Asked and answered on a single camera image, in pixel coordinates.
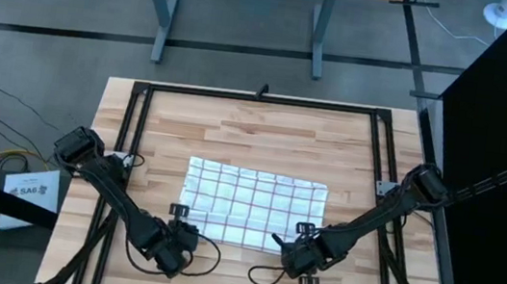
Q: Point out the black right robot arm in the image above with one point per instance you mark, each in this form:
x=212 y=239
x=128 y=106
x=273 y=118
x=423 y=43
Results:
x=385 y=211

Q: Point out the black clamp on frame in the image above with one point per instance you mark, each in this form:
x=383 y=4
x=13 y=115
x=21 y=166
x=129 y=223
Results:
x=262 y=92

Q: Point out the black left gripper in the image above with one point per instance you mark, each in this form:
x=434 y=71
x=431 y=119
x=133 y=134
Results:
x=184 y=236

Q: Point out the white paper sign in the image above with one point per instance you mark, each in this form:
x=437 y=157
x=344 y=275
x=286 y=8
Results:
x=31 y=197

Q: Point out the black aluminium table frame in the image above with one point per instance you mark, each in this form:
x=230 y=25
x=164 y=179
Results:
x=259 y=98

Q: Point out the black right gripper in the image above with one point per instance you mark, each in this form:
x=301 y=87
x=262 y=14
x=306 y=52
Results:
x=300 y=257

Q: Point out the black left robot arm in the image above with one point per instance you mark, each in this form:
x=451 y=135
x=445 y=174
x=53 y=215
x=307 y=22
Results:
x=108 y=182

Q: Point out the grey metal bracket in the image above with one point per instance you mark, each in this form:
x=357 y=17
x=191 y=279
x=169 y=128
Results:
x=121 y=157
x=386 y=187

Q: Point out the black floor stand rail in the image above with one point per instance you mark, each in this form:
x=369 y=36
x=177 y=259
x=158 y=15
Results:
x=413 y=40

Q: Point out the white towel with brown checks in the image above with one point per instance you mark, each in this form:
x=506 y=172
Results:
x=251 y=200

